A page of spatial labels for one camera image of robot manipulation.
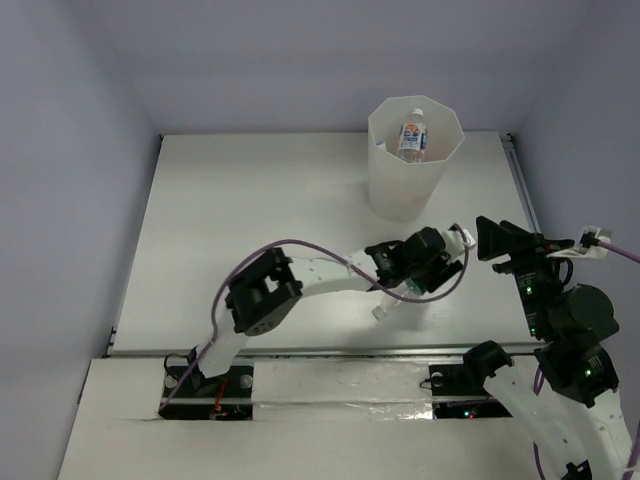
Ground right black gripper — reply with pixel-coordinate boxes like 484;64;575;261
474;212;573;335

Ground clear bottle green label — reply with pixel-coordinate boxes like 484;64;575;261
371;279;426;321

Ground clear bottle blue orange label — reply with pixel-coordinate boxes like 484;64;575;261
396;108;428;163

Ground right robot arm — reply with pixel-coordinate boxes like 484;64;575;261
460;216;639;479

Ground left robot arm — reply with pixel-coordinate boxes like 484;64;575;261
165;224;475;401

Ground white octagonal plastic bin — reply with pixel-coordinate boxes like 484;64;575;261
368;95;465;223

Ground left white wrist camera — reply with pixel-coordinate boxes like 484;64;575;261
440;224;476;259

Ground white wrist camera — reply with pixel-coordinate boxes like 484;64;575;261
440;224;476;259
547;225;612;261

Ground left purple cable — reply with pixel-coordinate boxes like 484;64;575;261
158;227;474;414

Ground purple cable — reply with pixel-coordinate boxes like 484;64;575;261
532;239;640;480
158;227;474;414

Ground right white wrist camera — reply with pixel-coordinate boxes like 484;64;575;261
547;225;612;261

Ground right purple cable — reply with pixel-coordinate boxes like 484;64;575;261
532;239;640;480

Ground aluminium front rail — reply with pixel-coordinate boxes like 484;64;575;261
102;342;551;359

